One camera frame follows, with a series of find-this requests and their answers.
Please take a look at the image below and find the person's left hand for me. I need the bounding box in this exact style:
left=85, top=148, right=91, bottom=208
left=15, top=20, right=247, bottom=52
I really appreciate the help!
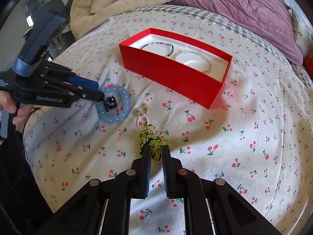
left=0, top=91, right=34, bottom=126

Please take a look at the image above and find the gold pearl ring earring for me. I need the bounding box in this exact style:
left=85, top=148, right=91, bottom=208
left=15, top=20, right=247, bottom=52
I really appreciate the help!
left=134, top=104, right=150, bottom=130

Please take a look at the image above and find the white floral pillow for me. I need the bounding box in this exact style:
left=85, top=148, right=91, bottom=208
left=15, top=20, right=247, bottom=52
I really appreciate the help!
left=290, top=3, right=312, bottom=58

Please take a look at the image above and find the purple pillow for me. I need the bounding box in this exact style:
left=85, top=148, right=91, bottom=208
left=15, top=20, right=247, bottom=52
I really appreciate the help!
left=169, top=0, right=303, bottom=66

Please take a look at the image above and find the red cardboard box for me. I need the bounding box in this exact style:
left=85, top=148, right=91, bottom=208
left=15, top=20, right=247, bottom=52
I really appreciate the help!
left=119, top=28, right=233, bottom=109

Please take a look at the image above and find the light blue bead bracelet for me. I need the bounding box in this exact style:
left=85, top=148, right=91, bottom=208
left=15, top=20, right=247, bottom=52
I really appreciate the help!
left=95, top=85, right=132, bottom=124

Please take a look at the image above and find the dark bead bracelet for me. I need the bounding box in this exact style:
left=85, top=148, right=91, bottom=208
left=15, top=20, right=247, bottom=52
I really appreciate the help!
left=139, top=41, right=175, bottom=57

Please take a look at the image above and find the green bead keychain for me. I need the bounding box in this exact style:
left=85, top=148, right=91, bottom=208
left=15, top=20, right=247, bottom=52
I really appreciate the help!
left=139, top=124, right=165, bottom=161

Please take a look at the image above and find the red knotted cushion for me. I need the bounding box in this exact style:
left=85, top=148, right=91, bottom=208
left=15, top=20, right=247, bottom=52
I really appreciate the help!
left=303, top=56, right=313, bottom=79

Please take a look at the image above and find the silver pearl bracelet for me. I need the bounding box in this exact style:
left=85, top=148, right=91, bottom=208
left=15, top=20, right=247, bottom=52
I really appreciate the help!
left=173, top=49, right=212, bottom=74

